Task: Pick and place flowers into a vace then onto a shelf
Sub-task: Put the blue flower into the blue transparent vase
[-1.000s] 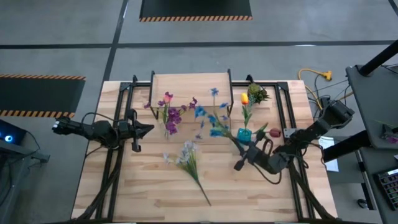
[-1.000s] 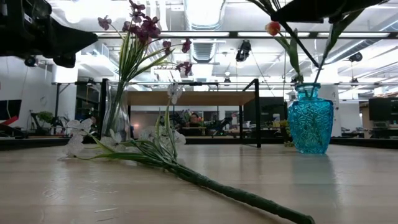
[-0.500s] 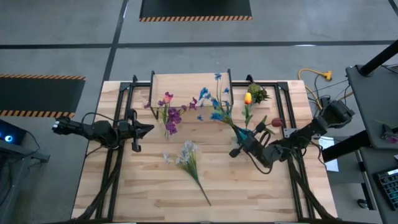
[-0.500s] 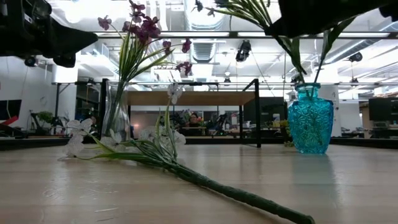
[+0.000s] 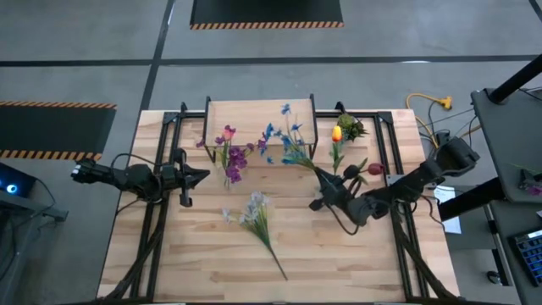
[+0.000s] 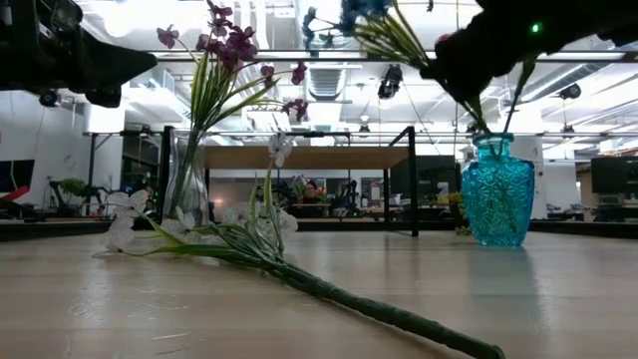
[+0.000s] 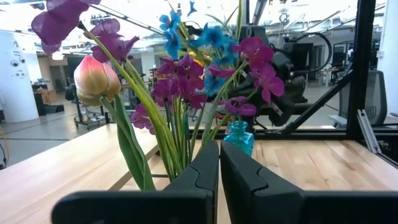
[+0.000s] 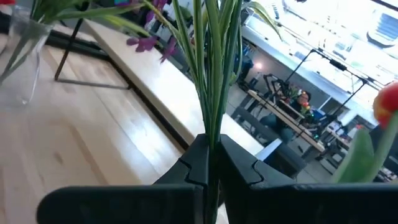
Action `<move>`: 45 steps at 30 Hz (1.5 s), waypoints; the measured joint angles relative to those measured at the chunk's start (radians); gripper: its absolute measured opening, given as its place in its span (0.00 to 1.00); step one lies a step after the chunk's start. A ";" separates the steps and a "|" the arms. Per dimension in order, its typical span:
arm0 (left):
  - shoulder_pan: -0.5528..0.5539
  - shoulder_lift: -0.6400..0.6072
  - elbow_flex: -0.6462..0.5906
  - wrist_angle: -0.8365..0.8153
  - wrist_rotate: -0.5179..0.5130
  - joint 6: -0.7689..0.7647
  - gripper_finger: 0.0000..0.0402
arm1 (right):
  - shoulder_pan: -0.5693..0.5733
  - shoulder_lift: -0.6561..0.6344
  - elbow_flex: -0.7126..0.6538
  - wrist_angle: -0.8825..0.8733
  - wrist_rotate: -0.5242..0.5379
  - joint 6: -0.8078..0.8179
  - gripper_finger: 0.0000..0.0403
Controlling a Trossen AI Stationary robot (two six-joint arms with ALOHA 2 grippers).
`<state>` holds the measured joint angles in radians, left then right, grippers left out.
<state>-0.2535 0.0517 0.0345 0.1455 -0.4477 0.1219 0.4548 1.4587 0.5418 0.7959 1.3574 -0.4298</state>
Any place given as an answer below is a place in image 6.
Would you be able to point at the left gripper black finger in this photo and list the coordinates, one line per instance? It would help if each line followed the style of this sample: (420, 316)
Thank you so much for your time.
(119, 62)

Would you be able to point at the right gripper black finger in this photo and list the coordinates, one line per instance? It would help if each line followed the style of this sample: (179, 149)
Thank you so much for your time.
(463, 65)

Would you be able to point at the orange artificial tulip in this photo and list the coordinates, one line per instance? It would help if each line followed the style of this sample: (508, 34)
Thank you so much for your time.
(443, 37)

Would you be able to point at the dark red artificial tulip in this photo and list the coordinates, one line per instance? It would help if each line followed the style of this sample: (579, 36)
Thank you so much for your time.
(521, 90)

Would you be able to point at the blue artificial flower bunch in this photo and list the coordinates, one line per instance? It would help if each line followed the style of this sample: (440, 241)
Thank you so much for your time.
(394, 40)

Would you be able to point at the purple artificial flower bunch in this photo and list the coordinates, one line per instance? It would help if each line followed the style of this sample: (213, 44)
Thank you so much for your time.
(239, 42)

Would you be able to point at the blue patterned glass vase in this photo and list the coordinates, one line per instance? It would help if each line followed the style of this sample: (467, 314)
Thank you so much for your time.
(498, 199)

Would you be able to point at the clear glass vase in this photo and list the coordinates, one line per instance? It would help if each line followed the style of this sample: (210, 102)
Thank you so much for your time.
(187, 199)

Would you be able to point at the white artificial flower bunch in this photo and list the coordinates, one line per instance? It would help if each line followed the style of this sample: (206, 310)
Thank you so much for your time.
(349, 299)

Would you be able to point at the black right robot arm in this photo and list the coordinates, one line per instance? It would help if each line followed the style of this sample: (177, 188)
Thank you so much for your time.
(598, 20)

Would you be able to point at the wooden shelf with black legs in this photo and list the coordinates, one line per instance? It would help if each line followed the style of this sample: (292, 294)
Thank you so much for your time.
(324, 157)

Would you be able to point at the black hanging lamp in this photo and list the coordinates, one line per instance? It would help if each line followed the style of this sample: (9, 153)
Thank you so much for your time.
(569, 91)

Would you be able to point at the black computer monitor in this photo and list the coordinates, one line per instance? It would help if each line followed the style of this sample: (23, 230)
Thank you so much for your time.
(613, 174)
(433, 172)

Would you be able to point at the black panel with red stripe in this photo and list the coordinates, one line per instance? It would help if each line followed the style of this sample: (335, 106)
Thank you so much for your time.
(20, 172)

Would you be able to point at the green background plant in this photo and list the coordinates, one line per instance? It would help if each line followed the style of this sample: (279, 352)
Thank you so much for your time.
(72, 187)

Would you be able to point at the white round column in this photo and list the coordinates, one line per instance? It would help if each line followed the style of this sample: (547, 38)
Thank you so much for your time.
(541, 199)

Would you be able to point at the person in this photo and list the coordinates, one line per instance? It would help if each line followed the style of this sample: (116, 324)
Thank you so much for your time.
(310, 192)

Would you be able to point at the black overhead camera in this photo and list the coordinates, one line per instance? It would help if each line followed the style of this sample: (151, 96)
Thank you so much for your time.
(391, 80)

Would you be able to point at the black aluminium table frame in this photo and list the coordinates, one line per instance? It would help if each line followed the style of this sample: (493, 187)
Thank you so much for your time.
(50, 230)

